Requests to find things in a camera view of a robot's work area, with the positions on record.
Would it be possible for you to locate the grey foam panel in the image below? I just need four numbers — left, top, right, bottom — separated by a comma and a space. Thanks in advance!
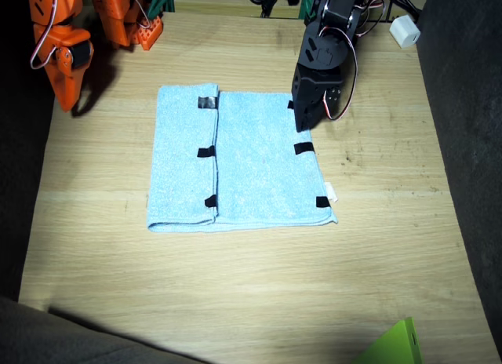
415, 0, 502, 364

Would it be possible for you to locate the wide black foam panel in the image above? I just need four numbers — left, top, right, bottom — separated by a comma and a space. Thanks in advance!
0, 295, 209, 364

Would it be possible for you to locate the green plastic wedge bracket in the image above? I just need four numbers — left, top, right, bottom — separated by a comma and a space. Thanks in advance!
351, 316, 424, 364

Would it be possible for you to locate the black cable bundle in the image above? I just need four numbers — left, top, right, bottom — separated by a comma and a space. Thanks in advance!
238, 0, 311, 18

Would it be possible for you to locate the white power adapter block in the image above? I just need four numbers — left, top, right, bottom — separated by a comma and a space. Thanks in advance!
389, 14, 422, 49

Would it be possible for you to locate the black arm servo cable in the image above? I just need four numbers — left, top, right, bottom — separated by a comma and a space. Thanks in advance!
319, 0, 388, 122

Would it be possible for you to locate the green clamp at black arm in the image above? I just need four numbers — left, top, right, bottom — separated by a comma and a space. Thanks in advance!
298, 0, 315, 22

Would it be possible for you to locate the narrow black foam panel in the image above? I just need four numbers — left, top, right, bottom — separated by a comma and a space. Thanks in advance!
0, 0, 56, 302

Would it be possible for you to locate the light blue towel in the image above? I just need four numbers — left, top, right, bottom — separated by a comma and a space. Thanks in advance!
145, 82, 339, 235

